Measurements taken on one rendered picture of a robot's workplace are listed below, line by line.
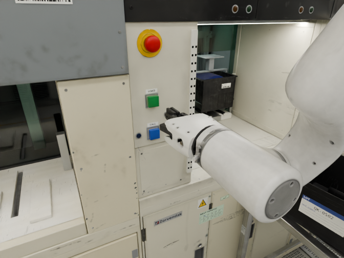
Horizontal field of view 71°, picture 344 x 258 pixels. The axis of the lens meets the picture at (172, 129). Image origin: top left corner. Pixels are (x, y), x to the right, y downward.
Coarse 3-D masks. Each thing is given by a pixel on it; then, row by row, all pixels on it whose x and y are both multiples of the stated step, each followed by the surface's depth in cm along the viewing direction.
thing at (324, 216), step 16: (336, 160) 93; (320, 176) 100; (336, 176) 95; (304, 192) 78; (320, 192) 74; (336, 192) 94; (304, 208) 80; (320, 208) 75; (336, 208) 71; (304, 224) 81; (320, 224) 76; (336, 224) 72; (336, 240) 74
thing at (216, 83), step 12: (204, 72) 131; (216, 72) 144; (204, 84) 123; (216, 84) 126; (228, 84) 130; (204, 96) 126; (216, 96) 129; (228, 96) 133; (204, 108) 129; (216, 108) 132
